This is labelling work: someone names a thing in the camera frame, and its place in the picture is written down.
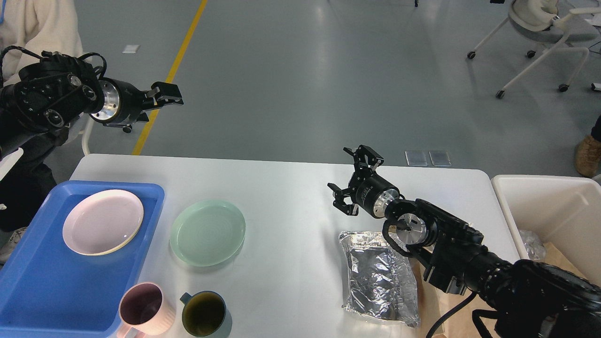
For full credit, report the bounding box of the pink ceramic plate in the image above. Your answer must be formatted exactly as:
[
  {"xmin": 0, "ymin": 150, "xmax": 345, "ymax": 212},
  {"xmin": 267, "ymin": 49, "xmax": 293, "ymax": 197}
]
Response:
[{"xmin": 62, "ymin": 190, "xmax": 145, "ymax": 255}]

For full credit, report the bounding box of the pink ceramic mug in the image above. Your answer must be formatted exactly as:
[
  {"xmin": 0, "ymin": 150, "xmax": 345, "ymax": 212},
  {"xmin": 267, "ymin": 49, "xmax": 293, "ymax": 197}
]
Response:
[{"xmin": 116, "ymin": 282, "xmax": 176, "ymax": 338}]

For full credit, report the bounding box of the white plastic bin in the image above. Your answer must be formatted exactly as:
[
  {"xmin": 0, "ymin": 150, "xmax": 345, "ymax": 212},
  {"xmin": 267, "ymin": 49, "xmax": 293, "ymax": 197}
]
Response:
[{"xmin": 492, "ymin": 175, "xmax": 601, "ymax": 285}]

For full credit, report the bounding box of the dark green ceramic mug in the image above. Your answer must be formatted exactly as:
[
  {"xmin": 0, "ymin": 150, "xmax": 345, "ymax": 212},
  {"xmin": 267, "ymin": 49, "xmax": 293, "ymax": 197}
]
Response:
[{"xmin": 180, "ymin": 291, "xmax": 233, "ymax": 338}]

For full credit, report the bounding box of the person in cream sweater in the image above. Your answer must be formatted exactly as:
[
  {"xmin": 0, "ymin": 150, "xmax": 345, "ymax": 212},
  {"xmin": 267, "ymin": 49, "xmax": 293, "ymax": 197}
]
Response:
[{"xmin": 0, "ymin": 0, "xmax": 84, "ymax": 264}]

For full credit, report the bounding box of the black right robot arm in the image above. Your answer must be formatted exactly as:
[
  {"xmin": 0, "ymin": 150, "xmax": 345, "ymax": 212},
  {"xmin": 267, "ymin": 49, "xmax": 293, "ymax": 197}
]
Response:
[{"xmin": 328, "ymin": 144, "xmax": 600, "ymax": 338}]

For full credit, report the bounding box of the brown boot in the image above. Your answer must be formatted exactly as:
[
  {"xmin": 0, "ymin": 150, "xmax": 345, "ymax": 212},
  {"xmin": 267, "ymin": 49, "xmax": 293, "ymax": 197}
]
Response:
[{"xmin": 574, "ymin": 135, "xmax": 601, "ymax": 178}]

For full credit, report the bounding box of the silver foil bag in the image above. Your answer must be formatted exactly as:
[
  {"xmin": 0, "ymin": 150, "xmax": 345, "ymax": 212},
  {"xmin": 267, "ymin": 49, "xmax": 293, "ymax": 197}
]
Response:
[{"xmin": 338, "ymin": 231, "xmax": 421, "ymax": 328}]

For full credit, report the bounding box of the white office chair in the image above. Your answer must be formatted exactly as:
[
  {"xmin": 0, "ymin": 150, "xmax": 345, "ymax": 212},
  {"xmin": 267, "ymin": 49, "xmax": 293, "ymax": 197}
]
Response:
[{"xmin": 467, "ymin": 0, "xmax": 601, "ymax": 99}]

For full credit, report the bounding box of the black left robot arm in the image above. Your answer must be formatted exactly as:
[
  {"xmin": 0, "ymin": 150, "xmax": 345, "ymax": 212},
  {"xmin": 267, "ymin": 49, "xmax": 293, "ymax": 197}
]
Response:
[{"xmin": 0, "ymin": 46, "xmax": 183, "ymax": 157}]

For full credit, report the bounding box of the green ceramic plate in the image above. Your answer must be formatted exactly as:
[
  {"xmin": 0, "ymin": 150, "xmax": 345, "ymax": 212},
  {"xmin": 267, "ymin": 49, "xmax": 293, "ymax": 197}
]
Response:
[{"xmin": 170, "ymin": 200, "xmax": 246, "ymax": 267}]

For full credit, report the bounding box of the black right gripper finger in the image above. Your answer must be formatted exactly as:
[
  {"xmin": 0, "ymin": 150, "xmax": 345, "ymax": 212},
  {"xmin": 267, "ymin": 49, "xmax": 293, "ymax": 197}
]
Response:
[
  {"xmin": 328, "ymin": 183, "xmax": 359, "ymax": 216},
  {"xmin": 343, "ymin": 144, "xmax": 384, "ymax": 178}
]

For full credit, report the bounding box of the blue plastic tray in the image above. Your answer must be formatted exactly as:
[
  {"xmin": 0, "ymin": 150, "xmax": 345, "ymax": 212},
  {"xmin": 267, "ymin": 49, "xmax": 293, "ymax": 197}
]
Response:
[{"xmin": 0, "ymin": 181, "xmax": 165, "ymax": 338}]

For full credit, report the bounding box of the right floor socket plate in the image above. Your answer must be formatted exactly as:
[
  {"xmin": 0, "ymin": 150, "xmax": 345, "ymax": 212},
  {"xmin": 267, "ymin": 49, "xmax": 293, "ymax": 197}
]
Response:
[{"xmin": 429, "ymin": 150, "xmax": 452, "ymax": 167}]

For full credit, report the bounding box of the white chair near person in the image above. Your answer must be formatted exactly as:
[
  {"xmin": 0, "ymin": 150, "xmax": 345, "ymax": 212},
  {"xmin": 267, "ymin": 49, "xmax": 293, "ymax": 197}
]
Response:
[{"xmin": 81, "ymin": 115, "xmax": 133, "ymax": 156}]

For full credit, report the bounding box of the floor socket plate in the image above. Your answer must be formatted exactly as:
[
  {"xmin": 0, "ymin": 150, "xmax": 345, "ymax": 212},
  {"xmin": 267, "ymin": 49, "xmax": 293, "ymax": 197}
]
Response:
[
  {"xmin": 429, "ymin": 150, "xmax": 452, "ymax": 167},
  {"xmin": 404, "ymin": 150, "xmax": 429, "ymax": 167}
]

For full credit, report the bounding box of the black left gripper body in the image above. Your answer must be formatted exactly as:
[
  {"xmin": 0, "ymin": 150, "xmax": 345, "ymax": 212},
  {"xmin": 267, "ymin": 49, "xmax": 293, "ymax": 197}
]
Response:
[{"xmin": 90, "ymin": 78, "xmax": 149, "ymax": 128}]

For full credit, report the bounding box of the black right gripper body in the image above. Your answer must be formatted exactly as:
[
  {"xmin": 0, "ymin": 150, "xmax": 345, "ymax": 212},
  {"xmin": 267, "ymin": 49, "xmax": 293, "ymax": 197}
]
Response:
[{"xmin": 353, "ymin": 174, "xmax": 400, "ymax": 219}]

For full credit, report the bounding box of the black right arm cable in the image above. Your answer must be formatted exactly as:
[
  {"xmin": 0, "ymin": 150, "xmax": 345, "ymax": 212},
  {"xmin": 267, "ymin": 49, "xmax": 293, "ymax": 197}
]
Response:
[{"xmin": 425, "ymin": 291, "xmax": 477, "ymax": 338}]

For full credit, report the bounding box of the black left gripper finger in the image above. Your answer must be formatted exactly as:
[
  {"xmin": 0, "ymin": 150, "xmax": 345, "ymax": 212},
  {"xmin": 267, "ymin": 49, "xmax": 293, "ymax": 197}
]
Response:
[
  {"xmin": 141, "ymin": 99, "xmax": 175, "ymax": 112},
  {"xmin": 144, "ymin": 82, "xmax": 184, "ymax": 105}
]

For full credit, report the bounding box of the left floor socket plate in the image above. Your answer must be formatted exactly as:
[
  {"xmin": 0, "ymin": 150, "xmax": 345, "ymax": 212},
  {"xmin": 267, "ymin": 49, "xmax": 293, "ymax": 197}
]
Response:
[{"xmin": 404, "ymin": 150, "xmax": 429, "ymax": 167}]

